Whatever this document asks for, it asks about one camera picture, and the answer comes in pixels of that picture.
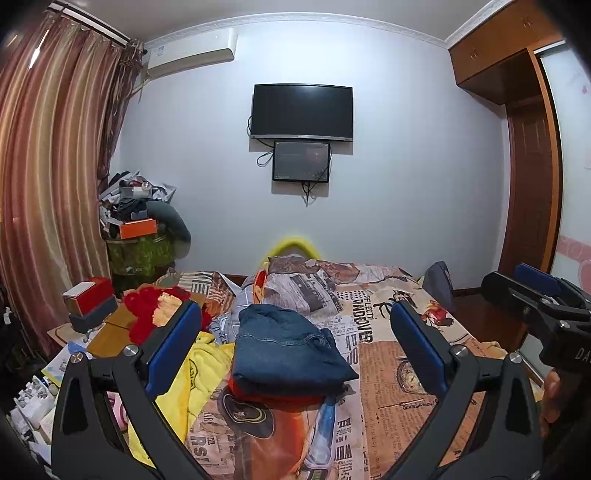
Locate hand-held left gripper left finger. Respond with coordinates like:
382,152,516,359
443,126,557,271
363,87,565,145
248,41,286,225
51,300,218,480

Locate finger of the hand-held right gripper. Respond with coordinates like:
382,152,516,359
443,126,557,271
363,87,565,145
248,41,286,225
481,271,591,340
515,263,591,308

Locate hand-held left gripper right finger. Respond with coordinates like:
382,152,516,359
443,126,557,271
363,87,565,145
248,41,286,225
376,301,543,480

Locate blue denim jeans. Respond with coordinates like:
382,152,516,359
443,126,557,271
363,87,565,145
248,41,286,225
231,304,361,398

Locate person's right hand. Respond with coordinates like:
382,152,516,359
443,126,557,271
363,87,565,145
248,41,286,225
541,370,561,425

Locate yellow printed garment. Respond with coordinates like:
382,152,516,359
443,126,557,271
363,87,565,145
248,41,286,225
127,330,236,469

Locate red fluffy cloth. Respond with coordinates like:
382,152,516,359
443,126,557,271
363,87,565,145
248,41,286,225
121,285,214,343

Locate blue plaid cloth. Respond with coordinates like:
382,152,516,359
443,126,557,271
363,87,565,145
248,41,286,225
208,281,259,344

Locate purple fabric bag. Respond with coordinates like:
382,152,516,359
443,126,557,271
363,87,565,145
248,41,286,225
422,261,455,301

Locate brown cardboard sheet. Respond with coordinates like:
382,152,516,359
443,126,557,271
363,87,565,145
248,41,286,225
85,300,153,361

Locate pink object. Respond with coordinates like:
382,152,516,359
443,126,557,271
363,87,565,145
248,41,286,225
106,392,127,430

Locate grey box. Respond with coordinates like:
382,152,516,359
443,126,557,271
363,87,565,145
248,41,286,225
68,295,118,334

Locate wooden door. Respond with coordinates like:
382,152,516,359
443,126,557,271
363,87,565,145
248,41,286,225
501,104,555,278

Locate green camouflage cover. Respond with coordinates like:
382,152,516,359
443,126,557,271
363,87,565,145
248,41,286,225
106,231,178,296

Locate red box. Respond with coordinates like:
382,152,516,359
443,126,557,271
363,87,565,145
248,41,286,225
62,276,115,317

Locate red folded cloth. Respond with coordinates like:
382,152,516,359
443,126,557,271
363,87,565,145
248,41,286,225
228,378,345,414

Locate white sliding wardrobe door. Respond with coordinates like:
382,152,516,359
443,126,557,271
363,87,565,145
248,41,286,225
538,41,591,296

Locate dark green jacket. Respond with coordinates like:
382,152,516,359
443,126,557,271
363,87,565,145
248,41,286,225
145,200,192,259

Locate orange box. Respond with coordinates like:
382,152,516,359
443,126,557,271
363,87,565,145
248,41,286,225
117,219,160,240

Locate pile of white packets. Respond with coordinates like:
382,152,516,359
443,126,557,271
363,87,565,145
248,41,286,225
9,374,61,457

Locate pile of clutter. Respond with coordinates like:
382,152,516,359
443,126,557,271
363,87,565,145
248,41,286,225
98,170,178,241

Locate striped reddish curtain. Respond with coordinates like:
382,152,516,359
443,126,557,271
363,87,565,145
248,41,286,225
0,14,144,361

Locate wooden overhead cabinet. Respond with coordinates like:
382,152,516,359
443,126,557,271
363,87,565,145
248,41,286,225
448,0,566,100

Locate white air conditioner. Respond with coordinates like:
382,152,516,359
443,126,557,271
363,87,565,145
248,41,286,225
142,28,237,79

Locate small black wall monitor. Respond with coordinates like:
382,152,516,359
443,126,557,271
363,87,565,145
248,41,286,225
272,141,331,183

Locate black wall television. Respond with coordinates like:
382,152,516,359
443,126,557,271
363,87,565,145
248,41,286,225
250,84,354,141

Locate curtain rail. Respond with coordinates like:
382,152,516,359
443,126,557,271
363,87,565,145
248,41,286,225
48,2,129,46

